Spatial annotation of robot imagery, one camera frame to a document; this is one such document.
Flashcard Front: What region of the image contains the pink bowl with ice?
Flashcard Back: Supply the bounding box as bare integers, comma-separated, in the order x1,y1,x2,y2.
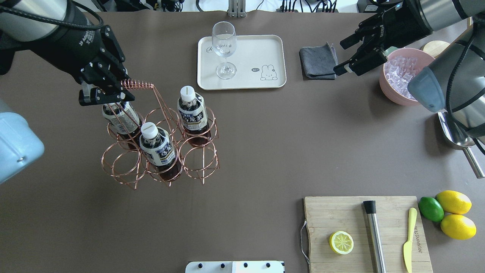
379,48,435,107

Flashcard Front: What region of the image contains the tea bottle white cap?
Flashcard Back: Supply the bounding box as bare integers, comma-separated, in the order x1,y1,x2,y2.
177,85,211,147

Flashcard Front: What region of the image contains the steel muddler black tip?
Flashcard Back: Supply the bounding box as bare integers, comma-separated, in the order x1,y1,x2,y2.
363,200,387,273

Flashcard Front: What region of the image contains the yellow plastic knife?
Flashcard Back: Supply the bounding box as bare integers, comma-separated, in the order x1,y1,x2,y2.
402,207,417,273

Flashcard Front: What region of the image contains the yellow lemon upper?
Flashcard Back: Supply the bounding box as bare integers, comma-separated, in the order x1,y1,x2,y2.
435,190,472,215

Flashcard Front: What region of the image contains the steel ice scoop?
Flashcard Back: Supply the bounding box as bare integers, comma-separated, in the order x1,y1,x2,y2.
437,111,484,179

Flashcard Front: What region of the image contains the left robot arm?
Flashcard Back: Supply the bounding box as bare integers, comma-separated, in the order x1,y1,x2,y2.
0,0,135,184

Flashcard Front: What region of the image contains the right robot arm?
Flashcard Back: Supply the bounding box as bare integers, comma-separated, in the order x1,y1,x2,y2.
334,0,485,152

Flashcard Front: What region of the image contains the yellow lemon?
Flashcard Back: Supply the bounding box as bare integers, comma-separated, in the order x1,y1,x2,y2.
440,214,477,240
435,190,472,215

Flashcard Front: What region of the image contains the copper wire bottle basket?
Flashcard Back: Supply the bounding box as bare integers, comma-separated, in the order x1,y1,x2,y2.
102,79,220,190

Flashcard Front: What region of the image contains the dark grey cloth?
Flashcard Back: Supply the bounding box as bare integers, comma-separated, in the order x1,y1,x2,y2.
299,42,338,80

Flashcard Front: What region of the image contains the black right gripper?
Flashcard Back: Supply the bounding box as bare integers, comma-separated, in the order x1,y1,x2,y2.
333,2,432,76

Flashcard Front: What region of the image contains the cream rabbit tray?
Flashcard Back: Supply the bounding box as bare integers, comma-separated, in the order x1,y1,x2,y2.
196,35,286,90

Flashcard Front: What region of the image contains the half lemon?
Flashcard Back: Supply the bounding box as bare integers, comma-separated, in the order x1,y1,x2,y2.
329,231,354,255

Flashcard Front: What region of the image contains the tea bottle front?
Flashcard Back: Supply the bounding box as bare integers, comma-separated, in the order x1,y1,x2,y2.
139,122,181,181

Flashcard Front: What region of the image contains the clear wine glass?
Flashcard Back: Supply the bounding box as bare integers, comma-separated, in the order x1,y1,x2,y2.
211,21,238,80

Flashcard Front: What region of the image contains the tea bottle near handle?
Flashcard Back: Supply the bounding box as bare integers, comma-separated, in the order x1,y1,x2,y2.
102,101,142,150

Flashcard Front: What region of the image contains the green bowl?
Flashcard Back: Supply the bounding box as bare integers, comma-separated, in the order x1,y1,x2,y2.
383,46,399,57

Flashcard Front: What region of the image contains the green lime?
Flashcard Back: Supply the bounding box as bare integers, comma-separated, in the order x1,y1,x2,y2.
418,197,444,222

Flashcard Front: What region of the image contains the yellow lemon lower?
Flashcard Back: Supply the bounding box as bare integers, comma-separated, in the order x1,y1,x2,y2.
440,214,477,240

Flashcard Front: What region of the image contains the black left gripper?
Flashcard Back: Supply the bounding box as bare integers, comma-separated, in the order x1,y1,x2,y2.
57,15,135,107

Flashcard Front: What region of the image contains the aluminium frame post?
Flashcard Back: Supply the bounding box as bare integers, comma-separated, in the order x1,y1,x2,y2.
227,0,247,18

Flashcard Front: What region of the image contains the wooden cutting board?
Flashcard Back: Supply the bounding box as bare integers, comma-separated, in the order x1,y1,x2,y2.
304,196,418,273

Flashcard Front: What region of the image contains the round wooden stand base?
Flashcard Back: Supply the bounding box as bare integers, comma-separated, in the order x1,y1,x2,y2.
421,40,450,58

